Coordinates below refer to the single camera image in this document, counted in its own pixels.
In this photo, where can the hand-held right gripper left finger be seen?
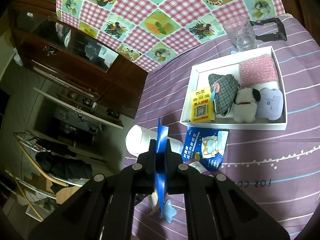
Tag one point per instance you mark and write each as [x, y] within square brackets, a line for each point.
[150, 170]

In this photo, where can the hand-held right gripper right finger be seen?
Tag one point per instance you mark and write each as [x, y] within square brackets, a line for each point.
[172, 172]

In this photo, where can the blue foil packet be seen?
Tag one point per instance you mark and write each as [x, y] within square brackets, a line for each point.
[162, 142]

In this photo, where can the yellow packet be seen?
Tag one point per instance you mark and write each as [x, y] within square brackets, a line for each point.
[201, 107]

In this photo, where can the white black plush dog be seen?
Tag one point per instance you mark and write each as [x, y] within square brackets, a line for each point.
[243, 107]

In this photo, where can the white cardboard box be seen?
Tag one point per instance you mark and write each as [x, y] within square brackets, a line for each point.
[200, 80]

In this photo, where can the green plaid cloth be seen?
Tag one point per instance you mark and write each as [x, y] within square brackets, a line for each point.
[225, 87]

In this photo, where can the lavender fabric pad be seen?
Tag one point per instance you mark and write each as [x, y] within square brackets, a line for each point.
[271, 105]

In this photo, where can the pink glitter sponge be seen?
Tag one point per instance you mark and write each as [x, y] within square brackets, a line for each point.
[257, 70]

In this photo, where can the purple pump bottle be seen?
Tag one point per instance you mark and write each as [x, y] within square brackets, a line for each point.
[200, 167]

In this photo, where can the white paper towel roll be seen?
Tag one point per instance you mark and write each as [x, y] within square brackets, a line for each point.
[140, 137]

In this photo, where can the blue cartoon packet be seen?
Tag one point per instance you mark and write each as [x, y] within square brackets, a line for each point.
[212, 150]

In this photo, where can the dark clothes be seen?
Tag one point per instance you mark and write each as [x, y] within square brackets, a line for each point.
[67, 167]

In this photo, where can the wooden chair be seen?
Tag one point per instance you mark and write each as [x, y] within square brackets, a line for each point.
[67, 195]

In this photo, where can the dark wooden glass-door cabinet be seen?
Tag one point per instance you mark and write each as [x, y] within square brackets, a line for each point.
[112, 80]

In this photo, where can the pink checkered printed cloth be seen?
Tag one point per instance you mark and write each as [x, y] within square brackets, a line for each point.
[175, 17]

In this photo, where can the black plastic holder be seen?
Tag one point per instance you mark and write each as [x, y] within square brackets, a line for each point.
[280, 30]

